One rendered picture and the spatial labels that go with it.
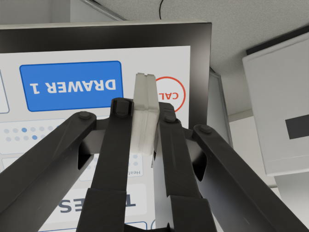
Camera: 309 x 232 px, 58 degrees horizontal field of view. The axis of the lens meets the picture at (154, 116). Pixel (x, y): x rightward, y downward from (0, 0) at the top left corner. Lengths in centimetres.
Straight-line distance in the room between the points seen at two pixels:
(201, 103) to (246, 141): 369
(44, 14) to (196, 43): 23
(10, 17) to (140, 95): 30
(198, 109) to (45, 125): 16
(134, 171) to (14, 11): 27
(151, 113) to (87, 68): 13
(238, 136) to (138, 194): 372
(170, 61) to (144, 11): 154
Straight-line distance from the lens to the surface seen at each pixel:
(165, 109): 17
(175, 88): 28
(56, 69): 28
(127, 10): 180
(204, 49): 28
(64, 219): 36
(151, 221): 36
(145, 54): 27
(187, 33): 27
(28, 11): 44
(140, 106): 15
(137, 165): 31
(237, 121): 406
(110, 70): 27
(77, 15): 160
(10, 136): 32
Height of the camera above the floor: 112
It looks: 18 degrees down
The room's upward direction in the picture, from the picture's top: 175 degrees clockwise
